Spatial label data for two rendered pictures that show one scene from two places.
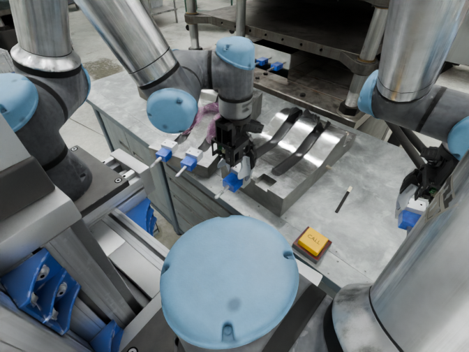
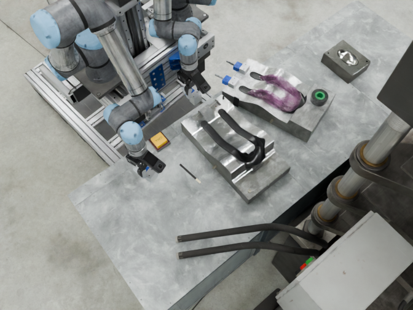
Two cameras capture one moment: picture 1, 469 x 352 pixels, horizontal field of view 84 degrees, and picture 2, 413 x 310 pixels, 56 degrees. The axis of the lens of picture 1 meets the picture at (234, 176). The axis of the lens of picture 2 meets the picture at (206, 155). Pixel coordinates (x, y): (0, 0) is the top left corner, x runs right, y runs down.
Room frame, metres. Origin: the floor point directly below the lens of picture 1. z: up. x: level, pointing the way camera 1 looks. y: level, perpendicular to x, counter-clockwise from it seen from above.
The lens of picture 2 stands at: (0.79, -1.10, 2.50)
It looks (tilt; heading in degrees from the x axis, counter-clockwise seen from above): 63 degrees down; 100
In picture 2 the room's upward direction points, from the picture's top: 3 degrees counter-clockwise
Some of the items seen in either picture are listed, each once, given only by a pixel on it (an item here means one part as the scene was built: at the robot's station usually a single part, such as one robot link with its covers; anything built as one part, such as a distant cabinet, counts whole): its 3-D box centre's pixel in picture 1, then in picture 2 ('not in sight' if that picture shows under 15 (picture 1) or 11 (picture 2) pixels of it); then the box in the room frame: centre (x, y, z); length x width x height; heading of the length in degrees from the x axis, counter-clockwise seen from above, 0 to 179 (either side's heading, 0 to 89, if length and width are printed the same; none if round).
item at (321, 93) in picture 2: not in sight; (319, 97); (1.15, 0.06, 0.93); 0.08 x 0.08 x 0.04
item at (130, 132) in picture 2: not in sight; (132, 136); (0.39, -0.44, 1.25); 0.09 x 0.08 x 0.11; 138
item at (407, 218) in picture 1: (409, 224); (142, 169); (0.38, -0.43, 0.93); 0.13 x 0.05 x 0.05; 154
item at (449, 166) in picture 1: (445, 174); (138, 155); (0.39, -0.44, 1.09); 0.09 x 0.08 x 0.12; 154
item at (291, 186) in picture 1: (294, 147); (234, 144); (0.77, -0.22, 0.87); 0.50 x 0.26 x 0.14; 137
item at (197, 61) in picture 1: (185, 73); (187, 31); (0.52, 0.10, 1.25); 0.11 x 0.11 x 0.08; 89
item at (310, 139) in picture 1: (291, 137); (234, 136); (0.76, -0.20, 0.92); 0.35 x 0.16 x 0.09; 137
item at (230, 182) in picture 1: (230, 184); (188, 91); (0.52, 0.01, 0.93); 0.13 x 0.05 x 0.05; 142
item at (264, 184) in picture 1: (265, 184); (197, 118); (0.57, -0.10, 0.87); 0.05 x 0.05 x 0.04; 47
